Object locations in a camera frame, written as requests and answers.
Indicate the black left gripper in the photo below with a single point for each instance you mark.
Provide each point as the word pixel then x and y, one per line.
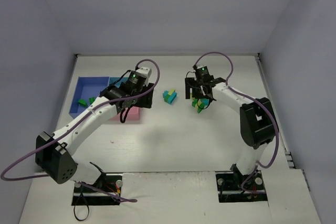
pixel 146 96

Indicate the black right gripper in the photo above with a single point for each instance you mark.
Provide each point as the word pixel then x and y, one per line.
pixel 196 85

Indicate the green yellow teal lego cluster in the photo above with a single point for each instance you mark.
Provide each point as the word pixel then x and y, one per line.
pixel 200 104

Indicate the teal green lego stack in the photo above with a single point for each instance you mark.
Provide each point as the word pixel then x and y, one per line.
pixel 169 96

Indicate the dark green sloped lego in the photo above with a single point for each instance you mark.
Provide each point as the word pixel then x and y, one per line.
pixel 82 103

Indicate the dark green square lego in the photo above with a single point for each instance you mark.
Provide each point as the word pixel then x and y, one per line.
pixel 92 100

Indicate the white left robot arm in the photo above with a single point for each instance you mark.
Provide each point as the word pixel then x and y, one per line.
pixel 57 149

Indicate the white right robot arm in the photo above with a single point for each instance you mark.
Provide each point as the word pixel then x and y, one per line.
pixel 258 126

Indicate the pink plastic bin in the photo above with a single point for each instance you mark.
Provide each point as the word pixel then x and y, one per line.
pixel 134 115

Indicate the teal plastic bin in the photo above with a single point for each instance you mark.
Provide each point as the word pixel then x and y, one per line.
pixel 115 81

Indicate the blue plastic bin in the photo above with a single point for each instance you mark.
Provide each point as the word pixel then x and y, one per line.
pixel 86 87

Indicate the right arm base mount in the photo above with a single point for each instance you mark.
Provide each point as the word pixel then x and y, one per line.
pixel 229 191

